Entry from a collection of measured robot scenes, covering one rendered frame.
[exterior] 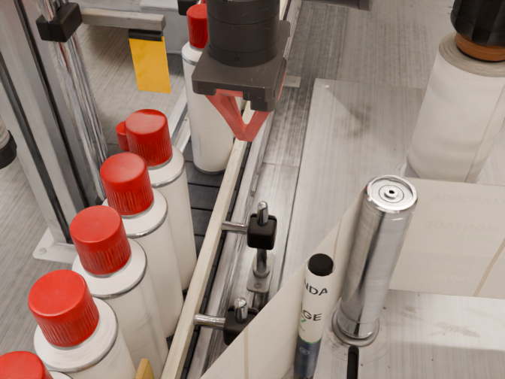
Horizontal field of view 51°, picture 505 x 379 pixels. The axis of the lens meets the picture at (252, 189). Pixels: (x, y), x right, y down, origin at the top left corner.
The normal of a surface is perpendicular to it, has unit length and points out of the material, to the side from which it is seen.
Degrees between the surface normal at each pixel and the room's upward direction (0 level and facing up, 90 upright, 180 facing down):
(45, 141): 90
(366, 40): 0
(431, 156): 88
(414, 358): 0
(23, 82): 90
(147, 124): 3
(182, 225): 90
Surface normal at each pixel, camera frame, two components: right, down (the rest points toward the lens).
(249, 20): 0.20, 0.71
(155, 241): 0.62, 0.56
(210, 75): 0.00, -0.69
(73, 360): 0.11, 0.01
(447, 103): -0.76, 0.48
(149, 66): -0.18, 0.71
